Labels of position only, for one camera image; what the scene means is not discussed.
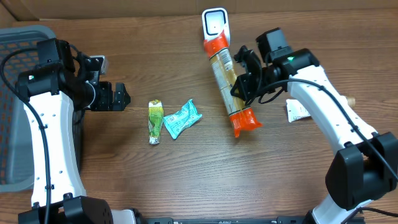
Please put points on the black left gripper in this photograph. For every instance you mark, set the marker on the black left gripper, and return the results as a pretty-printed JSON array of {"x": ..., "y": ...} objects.
[{"x": 108, "y": 101}]

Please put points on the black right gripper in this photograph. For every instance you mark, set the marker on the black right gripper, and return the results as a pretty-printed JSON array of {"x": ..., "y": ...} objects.
[{"x": 244, "y": 84}]

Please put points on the green snack packet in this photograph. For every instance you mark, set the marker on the green snack packet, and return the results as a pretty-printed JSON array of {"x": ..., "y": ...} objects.
[{"x": 155, "y": 121}]

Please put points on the orange spaghetti pasta packet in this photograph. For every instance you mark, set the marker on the orange spaghetti pasta packet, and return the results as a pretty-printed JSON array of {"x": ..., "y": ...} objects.
[{"x": 240, "y": 115}]

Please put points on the white tube with tan cap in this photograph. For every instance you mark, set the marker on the white tube with tan cap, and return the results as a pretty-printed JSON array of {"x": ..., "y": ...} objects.
[{"x": 295, "y": 110}]

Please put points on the light blue snack packet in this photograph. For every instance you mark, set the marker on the light blue snack packet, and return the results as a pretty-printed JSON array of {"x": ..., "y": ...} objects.
[{"x": 176, "y": 123}]

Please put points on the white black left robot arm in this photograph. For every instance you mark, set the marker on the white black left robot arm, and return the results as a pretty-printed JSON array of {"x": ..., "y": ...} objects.
[{"x": 65, "y": 82}]

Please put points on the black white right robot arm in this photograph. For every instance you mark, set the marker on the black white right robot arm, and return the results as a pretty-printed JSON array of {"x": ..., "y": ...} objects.
[{"x": 364, "y": 167}]

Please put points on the white barcode scanner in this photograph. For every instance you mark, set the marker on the white barcode scanner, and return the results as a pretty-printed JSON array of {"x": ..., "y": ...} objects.
[{"x": 215, "y": 21}]

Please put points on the dark grey plastic basket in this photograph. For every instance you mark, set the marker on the dark grey plastic basket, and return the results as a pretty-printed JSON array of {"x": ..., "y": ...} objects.
[{"x": 17, "y": 161}]

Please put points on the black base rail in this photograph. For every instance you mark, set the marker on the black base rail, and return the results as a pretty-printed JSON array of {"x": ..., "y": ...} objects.
[{"x": 278, "y": 220}]

